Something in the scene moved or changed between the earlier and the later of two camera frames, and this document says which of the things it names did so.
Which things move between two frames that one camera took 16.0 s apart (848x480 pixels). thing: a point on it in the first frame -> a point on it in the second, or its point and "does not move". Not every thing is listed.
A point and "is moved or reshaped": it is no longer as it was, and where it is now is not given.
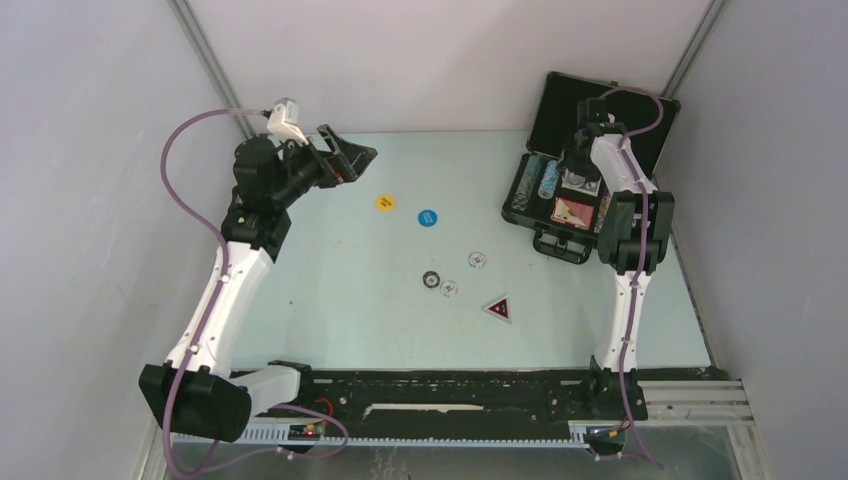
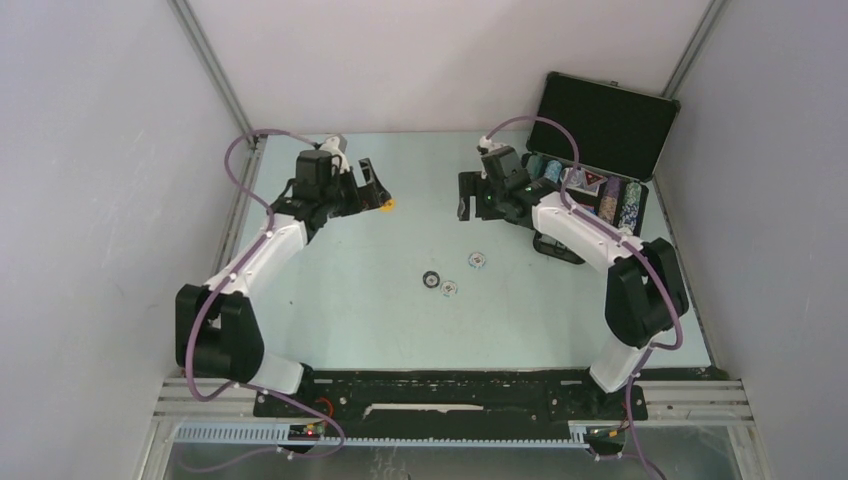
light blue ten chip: [476, 260] does not move
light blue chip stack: [550, 178] does not move
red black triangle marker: [500, 308] is moved or reshaped
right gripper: [589, 171] -> [472, 184]
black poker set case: [560, 212] does not move
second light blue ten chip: [448, 288] does not move
